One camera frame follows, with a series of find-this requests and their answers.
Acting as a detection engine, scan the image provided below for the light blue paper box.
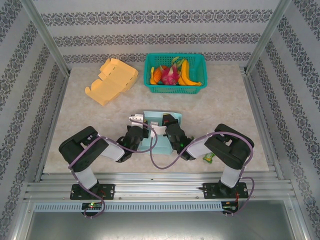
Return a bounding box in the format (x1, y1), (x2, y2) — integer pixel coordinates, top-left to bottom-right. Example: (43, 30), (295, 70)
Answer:
(136, 109), (183, 155)

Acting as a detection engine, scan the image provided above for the yellow paper box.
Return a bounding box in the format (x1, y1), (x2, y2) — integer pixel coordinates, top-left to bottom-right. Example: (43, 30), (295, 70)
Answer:
(84, 57), (140, 108)

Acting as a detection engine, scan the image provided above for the teal plastic basket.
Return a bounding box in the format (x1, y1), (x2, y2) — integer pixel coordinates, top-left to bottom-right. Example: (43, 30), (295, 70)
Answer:
(143, 52), (210, 95)

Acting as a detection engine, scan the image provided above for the green snack packet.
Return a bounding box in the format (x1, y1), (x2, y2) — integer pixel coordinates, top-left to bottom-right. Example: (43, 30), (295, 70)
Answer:
(201, 152), (216, 163)

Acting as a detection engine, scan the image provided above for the yellow banana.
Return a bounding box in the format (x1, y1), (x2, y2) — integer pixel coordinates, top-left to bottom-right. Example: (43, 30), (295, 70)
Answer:
(180, 59), (203, 87)
(176, 74), (198, 87)

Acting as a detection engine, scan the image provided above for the pink dragon fruit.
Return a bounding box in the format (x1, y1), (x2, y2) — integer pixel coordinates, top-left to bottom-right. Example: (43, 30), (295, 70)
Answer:
(160, 56), (185, 86)

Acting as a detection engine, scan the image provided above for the orange fruit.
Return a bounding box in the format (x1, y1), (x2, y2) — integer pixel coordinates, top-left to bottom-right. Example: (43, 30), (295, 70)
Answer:
(152, 65), (167, 85)

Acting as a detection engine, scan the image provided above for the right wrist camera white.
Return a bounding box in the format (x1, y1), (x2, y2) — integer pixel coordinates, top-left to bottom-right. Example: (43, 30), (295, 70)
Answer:
(150, 124), (168, 136)

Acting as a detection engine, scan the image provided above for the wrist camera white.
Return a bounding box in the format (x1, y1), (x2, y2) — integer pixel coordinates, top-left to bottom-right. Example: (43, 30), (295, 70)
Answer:
(150, 124), (168, 136)
(128, 113), (146, 128)

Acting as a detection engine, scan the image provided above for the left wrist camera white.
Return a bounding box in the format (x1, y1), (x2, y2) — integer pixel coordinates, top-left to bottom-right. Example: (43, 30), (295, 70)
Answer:
(128, 113), (146, 128)

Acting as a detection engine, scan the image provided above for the aluminium mounting rail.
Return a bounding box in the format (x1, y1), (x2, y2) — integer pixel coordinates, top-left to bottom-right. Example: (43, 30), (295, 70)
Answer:
(23, 171), (297, 203)

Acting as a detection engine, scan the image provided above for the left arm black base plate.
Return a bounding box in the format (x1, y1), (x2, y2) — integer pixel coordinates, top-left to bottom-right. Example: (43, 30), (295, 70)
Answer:
(69, 183), (116, 201)

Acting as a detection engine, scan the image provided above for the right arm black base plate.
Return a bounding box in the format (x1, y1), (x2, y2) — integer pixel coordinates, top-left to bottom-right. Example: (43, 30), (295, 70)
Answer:
(202, 182), (250, 200)

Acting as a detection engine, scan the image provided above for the slotted grey cable duct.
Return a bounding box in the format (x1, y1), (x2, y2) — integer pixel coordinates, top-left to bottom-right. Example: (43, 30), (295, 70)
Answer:
(33, 201), (223, 213)

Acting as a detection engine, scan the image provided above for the left aluminium side rail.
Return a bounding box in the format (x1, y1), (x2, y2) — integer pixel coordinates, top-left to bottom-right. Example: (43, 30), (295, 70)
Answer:
(34, 72), (71, 183)

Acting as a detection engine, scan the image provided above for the aluminium side rail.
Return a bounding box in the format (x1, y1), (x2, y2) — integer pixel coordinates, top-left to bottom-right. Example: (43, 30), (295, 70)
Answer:
(240, 65), (279, 180)
(34, 72), (71, 183)

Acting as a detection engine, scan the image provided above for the right aluminium side rail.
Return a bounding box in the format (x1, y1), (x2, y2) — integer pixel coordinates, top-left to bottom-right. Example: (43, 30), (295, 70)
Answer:
(240, 65), (279, 180)

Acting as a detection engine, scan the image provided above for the right aluminium frame post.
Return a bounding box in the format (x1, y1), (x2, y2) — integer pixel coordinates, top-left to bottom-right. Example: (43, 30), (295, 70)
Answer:
(244, 0), (293, 74)

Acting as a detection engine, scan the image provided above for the aluminium frame post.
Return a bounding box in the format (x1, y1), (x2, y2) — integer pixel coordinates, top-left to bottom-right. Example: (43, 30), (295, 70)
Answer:
(19, 0), (71, 76)
(244, 0), (293, 74)

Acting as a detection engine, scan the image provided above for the left aluminium frame post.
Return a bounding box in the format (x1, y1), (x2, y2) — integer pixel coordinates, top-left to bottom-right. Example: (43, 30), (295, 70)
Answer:
(19, 0), (71, 76)

